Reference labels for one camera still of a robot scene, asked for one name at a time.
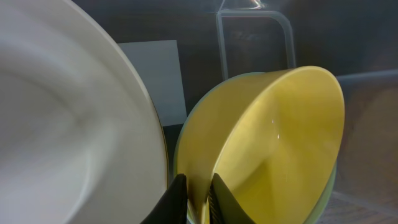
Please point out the white label in container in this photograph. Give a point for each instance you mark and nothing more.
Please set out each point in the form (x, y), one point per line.
(158, 65)

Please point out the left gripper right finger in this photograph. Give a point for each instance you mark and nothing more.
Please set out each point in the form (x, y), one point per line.
(223, 207)

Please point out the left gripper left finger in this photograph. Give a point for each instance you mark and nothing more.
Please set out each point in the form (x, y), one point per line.
(172, 207)

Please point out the beige bowl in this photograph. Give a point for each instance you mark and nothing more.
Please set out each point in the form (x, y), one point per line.
(81, 141)

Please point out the yellow small bowl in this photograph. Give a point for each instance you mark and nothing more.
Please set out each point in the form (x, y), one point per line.
(273, 140)

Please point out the clear plastic storage container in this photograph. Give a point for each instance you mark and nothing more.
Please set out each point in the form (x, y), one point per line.
(354, 40)

